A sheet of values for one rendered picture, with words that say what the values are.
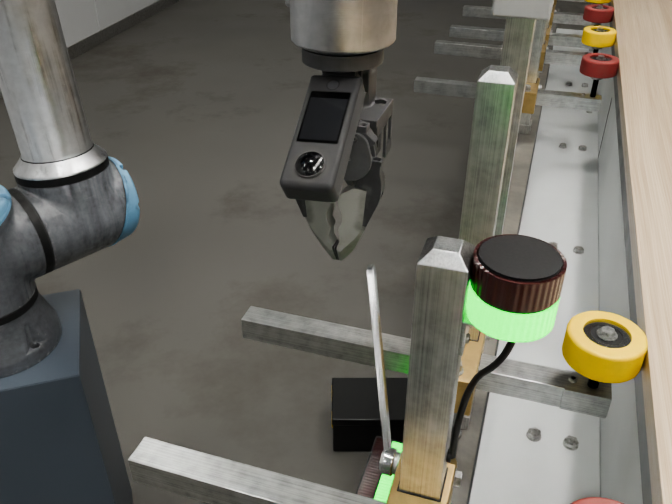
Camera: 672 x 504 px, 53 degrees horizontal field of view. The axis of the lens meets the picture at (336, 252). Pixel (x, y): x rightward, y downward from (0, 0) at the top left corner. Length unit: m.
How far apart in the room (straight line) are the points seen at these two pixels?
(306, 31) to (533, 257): 0.26
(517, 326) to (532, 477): 0.54
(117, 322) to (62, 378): 1.10
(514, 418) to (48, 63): 0.87
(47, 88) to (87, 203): 0.19
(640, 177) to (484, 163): 0.47
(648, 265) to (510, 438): 0.31
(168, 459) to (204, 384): 1.33
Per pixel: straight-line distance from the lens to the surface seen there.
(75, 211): 1.16
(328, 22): 0.56
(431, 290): 0.46
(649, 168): 1.15
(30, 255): 1.15
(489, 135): 0.67
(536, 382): 0.78
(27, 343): 1.21
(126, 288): 2.41
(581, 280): 1.35
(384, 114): 0.63
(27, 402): 1.21
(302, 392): 1.93
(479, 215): 0.71
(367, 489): 0.82
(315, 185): 0.53
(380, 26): 0.57
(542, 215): 1.55
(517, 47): 0.91
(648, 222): 0.99
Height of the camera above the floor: 1.35
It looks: 33 degrees down
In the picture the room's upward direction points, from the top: straight up
